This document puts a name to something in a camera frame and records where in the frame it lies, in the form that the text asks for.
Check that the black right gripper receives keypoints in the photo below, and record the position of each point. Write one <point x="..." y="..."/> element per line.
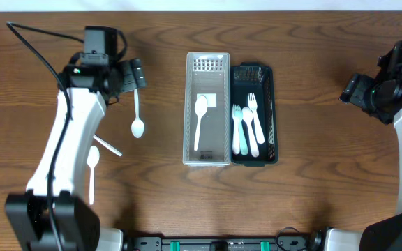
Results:
<point x="356" y="89"/>

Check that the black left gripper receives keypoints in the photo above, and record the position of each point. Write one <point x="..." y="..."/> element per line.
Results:
<point x="126" y="83"/>

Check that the pale green plastic spoon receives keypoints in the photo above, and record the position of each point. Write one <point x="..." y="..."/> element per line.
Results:
<point x="137" y="126"/>

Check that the white plastic spoon long handle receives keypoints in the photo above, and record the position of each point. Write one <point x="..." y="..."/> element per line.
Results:
<point x="201" y="106"/>

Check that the white plastic utensil handle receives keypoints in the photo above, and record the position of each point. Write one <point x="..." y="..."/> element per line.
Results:
<point x="252" y="104"/>

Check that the white plastic fork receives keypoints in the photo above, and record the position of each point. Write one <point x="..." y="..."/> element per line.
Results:
<point x="235" y="137"/>

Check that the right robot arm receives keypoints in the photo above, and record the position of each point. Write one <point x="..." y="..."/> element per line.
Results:
<point x="379" y="97"/>

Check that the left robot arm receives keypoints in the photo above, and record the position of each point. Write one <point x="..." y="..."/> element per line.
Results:
<point x="51" y="214"/>

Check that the clear perforated plastic basket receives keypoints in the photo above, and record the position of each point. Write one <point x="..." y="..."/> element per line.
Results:
<point x="207" y="74"/>

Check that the black perforated plastic basket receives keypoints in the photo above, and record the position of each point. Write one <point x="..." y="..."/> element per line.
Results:
<point x="256" y="79"/>

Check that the white spoon in black basket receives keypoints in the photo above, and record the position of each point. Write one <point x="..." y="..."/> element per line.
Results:
<point x="248" y="118"/>

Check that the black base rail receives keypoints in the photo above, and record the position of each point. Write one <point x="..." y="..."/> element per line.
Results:
<point x="288" y="239"/>

